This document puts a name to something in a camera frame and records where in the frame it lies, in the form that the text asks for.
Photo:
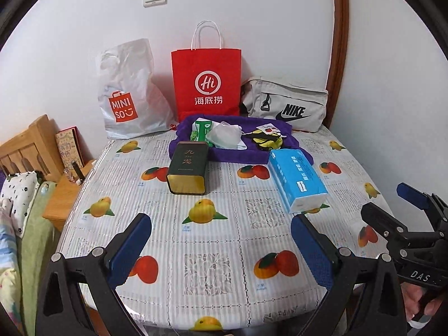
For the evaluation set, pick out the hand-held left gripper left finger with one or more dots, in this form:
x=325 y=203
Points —
x=129 y=248

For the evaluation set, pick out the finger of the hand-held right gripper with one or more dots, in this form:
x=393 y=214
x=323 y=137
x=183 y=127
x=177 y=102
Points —
x=413 y=193
x=385 y=224

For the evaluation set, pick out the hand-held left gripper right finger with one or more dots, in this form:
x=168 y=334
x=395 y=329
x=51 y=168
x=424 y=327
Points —
x=311 y=248

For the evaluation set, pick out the small white packet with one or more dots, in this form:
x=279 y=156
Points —
x=267 y=128

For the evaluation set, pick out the purple fabric tray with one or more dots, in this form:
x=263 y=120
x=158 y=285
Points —
x=224 y=155

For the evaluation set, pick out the green wet wipes packet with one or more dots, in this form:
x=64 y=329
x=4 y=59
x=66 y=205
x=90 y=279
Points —
x=201 y=131

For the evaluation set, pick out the white disposable glove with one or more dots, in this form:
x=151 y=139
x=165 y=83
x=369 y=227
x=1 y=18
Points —
x=225 y=134

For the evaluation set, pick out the person's right hand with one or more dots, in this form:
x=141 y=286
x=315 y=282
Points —
x=413 y=301

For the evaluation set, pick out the blue tissue pack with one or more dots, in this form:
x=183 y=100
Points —
x=297 y=178

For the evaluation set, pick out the wooden nightstand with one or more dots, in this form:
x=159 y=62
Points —
x=64 y=199

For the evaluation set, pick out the fruit print tablecloth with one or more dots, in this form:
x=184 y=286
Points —
x=227 y=217

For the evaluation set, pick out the small black object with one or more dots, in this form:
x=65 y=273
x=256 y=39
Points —
x=77 y=174

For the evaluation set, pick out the green blanket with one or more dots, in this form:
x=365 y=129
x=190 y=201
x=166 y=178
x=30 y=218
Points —
x=35 y=245

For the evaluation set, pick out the dark green tea tin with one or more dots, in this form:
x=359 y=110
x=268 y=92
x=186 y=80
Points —
x=187 y=161

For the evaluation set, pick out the patterned book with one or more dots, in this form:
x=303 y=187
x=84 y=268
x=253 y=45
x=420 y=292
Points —
x=68 y=147

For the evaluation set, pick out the pastel patterned quilt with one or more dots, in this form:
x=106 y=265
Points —
x=7 y=238

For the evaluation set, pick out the polka dot pillow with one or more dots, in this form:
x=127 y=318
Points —
x=21 y=189

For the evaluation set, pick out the small red object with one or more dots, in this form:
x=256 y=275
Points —
x=173 y=126

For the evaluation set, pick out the wooden headboard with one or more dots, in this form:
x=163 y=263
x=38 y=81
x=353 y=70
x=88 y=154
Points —
x=35 y=136

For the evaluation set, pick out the grey waist bag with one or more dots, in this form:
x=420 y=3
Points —
x=252 y=99

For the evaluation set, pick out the white plastic shopping bag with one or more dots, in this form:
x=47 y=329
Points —
x=133 y=77

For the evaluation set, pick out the red paper bag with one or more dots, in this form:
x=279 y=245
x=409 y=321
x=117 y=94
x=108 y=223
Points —
x=210 y=66

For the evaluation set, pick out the brown wooden door frame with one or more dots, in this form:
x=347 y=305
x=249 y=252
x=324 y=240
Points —
x=339 y=42

